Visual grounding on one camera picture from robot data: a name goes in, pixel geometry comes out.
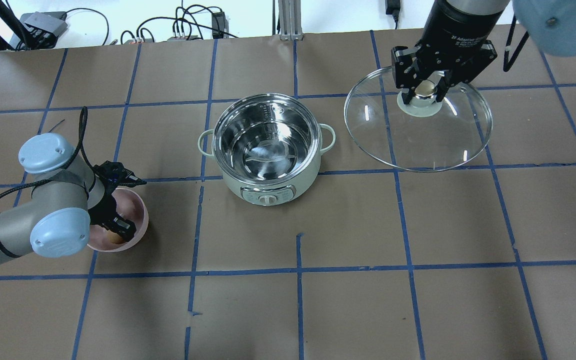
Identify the black power adapter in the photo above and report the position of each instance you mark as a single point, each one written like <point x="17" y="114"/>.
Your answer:
<point x="219" y="25"/>

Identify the aluminium frame post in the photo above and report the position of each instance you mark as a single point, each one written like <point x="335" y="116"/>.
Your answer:
<point x="290" y="20"/>

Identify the brown egg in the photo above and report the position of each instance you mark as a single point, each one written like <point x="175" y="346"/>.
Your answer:
<point x="114" y="238"/>

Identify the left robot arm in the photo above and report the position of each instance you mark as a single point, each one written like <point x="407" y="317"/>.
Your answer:
<point x="72" y="205"/>

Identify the glass pot lid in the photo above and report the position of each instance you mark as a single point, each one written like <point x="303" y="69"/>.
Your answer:
<point x="428" y="135"/>

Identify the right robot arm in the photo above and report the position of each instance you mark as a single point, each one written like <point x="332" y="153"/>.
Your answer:
<point x="550" y="23"/>

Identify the grey usb hub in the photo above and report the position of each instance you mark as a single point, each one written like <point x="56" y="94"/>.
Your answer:
<point x="45" y="27"/>

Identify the pale green electric pot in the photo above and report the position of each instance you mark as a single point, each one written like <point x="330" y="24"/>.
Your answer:
<point x="269" y="148"/>

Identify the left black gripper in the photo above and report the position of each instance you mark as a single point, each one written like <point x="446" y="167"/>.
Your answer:
<point x="102" y="214"/>

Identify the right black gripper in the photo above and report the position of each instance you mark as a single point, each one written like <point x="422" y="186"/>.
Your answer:
<point x="460" y="27"/>

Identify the pink bowl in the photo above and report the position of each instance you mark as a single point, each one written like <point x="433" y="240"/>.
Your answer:
<point x="131" y="206"/>

